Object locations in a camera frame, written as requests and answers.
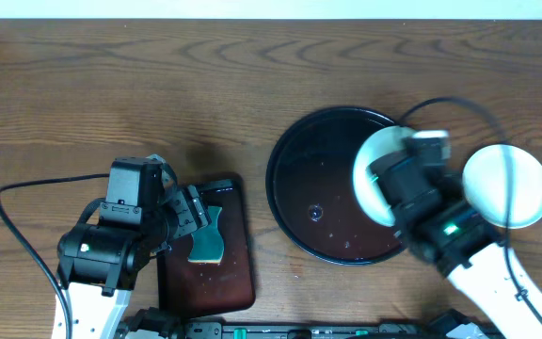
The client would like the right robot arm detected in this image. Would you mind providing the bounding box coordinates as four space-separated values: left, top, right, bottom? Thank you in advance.
368 151 542 338

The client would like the green kitchen sponge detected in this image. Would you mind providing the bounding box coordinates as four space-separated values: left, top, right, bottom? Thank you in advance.
187 206 225 264

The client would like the rectangular black tray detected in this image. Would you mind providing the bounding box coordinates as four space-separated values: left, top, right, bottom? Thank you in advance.
157 174 256 318

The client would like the mint plate with ketchup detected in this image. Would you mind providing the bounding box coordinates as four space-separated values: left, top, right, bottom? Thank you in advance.
352 126 416 227

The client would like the round black tray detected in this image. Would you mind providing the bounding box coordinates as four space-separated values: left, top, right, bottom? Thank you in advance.
265 106 404 266

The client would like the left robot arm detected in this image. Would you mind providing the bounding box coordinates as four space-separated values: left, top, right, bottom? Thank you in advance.
52 184 218 338

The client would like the white plate with smears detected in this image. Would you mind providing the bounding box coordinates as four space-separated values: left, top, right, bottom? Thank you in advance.
462 144 542 229

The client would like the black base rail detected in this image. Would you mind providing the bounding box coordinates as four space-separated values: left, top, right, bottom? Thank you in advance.
114 308 503 339

